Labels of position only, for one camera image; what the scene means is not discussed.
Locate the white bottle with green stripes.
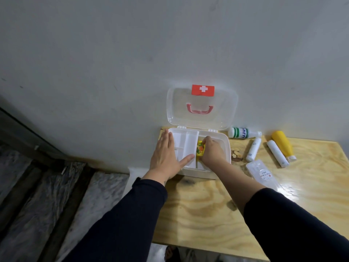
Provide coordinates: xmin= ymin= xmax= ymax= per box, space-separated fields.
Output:
xmin=228 ymin=127 xmax=262 ymax=139

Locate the clear plastic first-aid box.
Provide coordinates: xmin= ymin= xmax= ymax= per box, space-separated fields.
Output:
xmin=166 ymin=84 xmax=239 ymax=180

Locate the white spray tube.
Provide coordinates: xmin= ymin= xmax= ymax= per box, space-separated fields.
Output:
xmin=246 ymin=137 xmax=262 ymax=163
xmin=266 ymin=140 xmax=290 ymax=168

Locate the person's right forearm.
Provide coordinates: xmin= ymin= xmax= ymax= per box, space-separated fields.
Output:
xmin=210 ymin=160 xmax=349 ymax=262

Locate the yellow bottle with white cap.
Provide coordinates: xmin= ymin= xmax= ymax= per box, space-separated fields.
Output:
xmin=271 ymin=130 xmax=297 ymax=162

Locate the person's left forearm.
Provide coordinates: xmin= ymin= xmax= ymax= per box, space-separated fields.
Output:
xmin=62 ymin=168 xmax=168 ymax=262

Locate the person's left hand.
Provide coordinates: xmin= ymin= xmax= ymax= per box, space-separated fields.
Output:
xmin=149 ymin=129 xmax=195 ymax=181

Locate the clear plastic sachet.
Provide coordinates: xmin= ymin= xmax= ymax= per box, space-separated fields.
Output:
xmin=245 ymin=159 xmax=284 ymax=192

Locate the person's foot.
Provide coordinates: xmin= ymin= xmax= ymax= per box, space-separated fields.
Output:
xmin=164 ymin=245 xmax=181 ymax=262

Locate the person's right hand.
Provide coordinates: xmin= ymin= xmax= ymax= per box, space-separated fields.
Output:
xmin=197 ymin=136 xmax=227 ymax=170

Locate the white divider tray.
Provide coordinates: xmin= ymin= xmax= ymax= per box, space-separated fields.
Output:
xmin=172 ymin=130 xmax=200 ymax=169

